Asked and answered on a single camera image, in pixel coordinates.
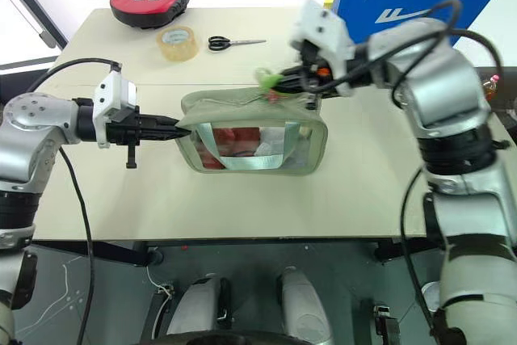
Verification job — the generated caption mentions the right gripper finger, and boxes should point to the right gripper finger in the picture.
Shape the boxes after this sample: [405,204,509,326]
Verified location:
[278,65,309,82]
[274,78,313,95]

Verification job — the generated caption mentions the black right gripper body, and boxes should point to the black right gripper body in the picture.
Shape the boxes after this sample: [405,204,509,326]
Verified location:
[297,39,337,110]

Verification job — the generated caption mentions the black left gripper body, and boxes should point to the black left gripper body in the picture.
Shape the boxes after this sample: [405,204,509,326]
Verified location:
[105,106,143,170]

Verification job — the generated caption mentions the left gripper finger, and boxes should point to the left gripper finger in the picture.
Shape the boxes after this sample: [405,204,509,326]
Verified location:
[140,126,191,141]
[140,115,181,130]

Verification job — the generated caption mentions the green plastic clip toy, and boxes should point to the green plastic clip toy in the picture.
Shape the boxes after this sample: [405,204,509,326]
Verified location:
[253,66,286,103]

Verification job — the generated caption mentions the green pouch with clear window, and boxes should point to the green pouch with clear window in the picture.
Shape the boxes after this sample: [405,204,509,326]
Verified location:
[175,86,329,177]

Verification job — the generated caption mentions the red packet inside pouch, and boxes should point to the red packet inside pouch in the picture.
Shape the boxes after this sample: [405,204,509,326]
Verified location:
[201,126,262,168]

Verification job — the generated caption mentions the clear packing tape roll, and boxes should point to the clear packing tape roll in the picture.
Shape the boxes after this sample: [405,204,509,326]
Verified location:
[156,25,202,64]

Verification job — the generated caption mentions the black diagonal bar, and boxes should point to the black diagonal bar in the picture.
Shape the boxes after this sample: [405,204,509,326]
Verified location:
[0,0,69,50]

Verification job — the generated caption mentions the silver left robot leg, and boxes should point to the silver left robot leg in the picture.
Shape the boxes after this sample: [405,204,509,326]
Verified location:
[166,274,232,339]

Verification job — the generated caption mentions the silver robot leg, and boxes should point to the silver robot leg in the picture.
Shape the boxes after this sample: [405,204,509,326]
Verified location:
[166,274,232,339]
[277,266,334,345]

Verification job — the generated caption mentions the small bottle with pink cap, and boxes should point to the small bottle with pink cap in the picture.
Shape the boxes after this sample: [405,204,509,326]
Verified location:
[481,74,502,100]

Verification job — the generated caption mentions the silver right robot leg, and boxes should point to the silver right robot leg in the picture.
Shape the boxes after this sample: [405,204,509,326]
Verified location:
[277,266,334,345]

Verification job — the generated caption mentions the white cup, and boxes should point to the white cup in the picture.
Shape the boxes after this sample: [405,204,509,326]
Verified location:
[421,280,444,314]

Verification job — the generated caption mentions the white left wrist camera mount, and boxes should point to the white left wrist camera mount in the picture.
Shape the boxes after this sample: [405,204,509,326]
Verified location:
[91,70,139,149]

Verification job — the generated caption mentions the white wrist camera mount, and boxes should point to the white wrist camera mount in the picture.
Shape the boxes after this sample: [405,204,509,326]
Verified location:
[289,0,357,98]
[91,70,139,149]

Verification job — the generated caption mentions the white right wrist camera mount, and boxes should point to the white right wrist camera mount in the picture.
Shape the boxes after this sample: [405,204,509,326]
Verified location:
[289,0,357,98]

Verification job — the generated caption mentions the black-handled scissors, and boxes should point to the black-handled scissors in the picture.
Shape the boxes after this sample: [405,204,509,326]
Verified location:
[208,35,267,53]

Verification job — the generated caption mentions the black table frame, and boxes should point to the black table frame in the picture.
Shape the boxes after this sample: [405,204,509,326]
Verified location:
[30,238,429,267]

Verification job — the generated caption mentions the white string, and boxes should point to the white string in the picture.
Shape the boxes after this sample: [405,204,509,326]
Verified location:
[145,266,175,300]

